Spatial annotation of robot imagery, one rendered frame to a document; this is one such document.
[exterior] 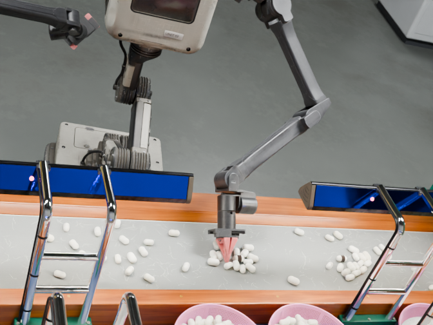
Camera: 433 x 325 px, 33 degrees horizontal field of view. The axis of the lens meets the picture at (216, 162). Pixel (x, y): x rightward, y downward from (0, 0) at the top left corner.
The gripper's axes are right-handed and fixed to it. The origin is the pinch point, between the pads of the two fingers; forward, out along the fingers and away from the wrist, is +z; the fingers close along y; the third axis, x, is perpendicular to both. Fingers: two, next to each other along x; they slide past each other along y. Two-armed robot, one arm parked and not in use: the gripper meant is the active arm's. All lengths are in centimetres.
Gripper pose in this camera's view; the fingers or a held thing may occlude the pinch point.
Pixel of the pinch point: (226, 259)
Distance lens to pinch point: 224.6
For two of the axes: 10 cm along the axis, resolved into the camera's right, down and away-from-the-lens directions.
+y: 9.2, 0.7, 3.8
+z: 0.0, 9.8, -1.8
